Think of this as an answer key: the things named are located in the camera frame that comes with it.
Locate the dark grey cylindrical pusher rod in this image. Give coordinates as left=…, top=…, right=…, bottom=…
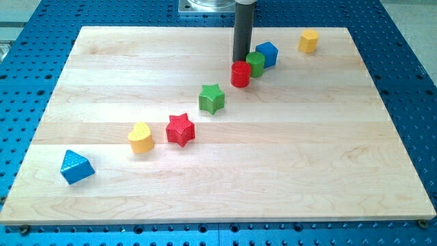
left=232, top=0, right=256, bottom=62

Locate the green star block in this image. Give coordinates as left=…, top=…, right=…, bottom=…
left=199, top=84, right=225, bottom=115

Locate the red star block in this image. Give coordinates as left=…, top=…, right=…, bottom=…
left=166, top=113, right=195, bottom=148

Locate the green cylinder block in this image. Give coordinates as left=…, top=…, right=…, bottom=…
left=246, top=51, right=266, bottom=78

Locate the blue cube block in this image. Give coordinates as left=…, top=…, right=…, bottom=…
left=255, top=42, right=279, bottom=68

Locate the red cylinder block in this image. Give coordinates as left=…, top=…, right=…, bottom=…
left=230, top=61, right=251, bottom=88

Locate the yellow hexagon block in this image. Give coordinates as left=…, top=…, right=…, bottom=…
left=298, top=29, right=319, bottom=53

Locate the light wooden board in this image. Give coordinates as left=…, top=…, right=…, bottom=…
left=1, top=26, right=436, bottom=225

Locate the yellow heart block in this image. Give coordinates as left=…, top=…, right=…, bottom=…
left=128, top=122, right=154, bottom=154

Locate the blue perforated table plate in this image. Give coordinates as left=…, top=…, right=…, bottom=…
left=1, top=0, right=436, bottom=245

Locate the blue triangle block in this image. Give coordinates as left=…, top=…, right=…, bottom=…
left=60, top=150, right=95, bottom=185

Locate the right board clamp screw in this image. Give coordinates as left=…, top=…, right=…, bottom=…
left=417, top=219, right=429, bottom=229

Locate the board clamp screw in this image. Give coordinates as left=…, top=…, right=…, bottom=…
left=18, top=225, right=31, bottom=236
left=417, top=219, right=429, bottom=229

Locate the left board clamp screw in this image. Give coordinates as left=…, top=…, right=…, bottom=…
left=18, top=225, right=31, bottom=236

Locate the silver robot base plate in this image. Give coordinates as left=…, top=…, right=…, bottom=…
left=178, top=0, right=235, bottom=14

